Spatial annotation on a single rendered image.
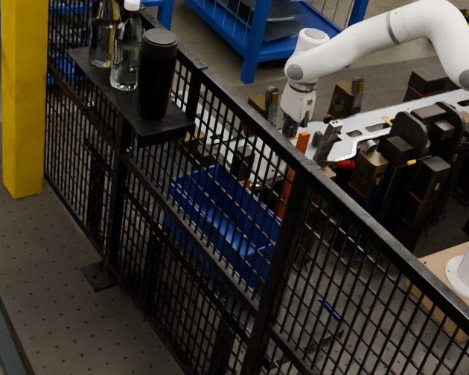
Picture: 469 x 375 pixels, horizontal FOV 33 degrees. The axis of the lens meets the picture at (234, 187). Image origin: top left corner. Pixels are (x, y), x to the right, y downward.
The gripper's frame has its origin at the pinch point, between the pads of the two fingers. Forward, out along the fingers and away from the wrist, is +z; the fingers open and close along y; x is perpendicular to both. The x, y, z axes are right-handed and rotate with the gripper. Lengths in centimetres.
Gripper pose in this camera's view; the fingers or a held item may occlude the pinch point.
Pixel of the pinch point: (289, 129)
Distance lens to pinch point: 234.3
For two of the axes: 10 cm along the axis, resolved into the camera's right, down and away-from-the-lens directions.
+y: -5.6, -5.8, 5.9
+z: -1.7, 7.8, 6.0
